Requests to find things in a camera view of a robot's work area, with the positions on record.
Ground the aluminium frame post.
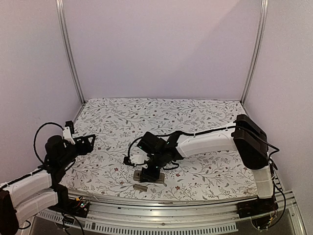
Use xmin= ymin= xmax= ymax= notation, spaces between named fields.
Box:
xmin=55 ymin=0 xmax=86 ymax=105
xmin=240 ymin=0 xmax=268 ymax=106

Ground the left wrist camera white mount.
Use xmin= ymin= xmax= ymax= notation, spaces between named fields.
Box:
xmin=63 ymin=120 xmax=75 ymax=145

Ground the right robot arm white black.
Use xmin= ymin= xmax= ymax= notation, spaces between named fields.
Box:
xmin=129 ymin=115 xmax=274 ymax=213

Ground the front aluminium rail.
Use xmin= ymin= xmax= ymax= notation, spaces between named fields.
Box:
xmin=19 ymin=188 xmax=306 ymax=235

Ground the right camera black cable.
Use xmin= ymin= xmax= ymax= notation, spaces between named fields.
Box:
xmin=127 ymin=140 xmax=144 ymax=160

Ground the right aluminium frame post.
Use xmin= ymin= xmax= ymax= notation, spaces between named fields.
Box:
xmin=240 ymin=0 xmax=268 ymax=106

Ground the left camera black cable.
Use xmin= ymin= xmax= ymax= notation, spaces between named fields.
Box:
xmin=33 ymin=121 xmax=66 ymax=164

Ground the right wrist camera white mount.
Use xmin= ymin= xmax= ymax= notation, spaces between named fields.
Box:
xmin=123 ymin=154 xmax=149 ymax=168

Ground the left aluminium frame post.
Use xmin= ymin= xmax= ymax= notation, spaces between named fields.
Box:
xmin=55 ymin=0 xmax=86 ymax=105

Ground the remote battery cover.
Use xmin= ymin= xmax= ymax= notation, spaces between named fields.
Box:
xmin=133 ymin=184 xmax=148 ymax=192

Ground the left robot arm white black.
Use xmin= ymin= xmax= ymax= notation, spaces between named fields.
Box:
xmin=0 ymin=135 xmax=96 ymax=235

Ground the white remote control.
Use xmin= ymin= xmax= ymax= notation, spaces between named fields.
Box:
xmin=133 ymin=170 xmax=165 ymax=184

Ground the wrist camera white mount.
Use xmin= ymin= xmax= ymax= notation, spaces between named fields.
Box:
xmin=63 ymin=120 xmax=75 ymax=145
xmin=123 ymin=154 xmax=149 ymax=168

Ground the camera black cable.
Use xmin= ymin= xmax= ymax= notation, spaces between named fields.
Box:
xmin=127 ymin=140 xmax=144 ymax=160
xmin=33 ymin=121 xmax=66 ymax=164

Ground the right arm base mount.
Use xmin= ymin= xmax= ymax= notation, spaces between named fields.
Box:
xmin=236 ymin=196 xmax=278 ymax=218

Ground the floral patterned table mat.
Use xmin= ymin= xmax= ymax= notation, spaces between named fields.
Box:
xmin=61 ymin=98 xmax=257 ymax=201

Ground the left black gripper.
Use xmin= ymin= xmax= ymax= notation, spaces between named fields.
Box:
xmin=59 ymin=134 xmax=95 ymax=168

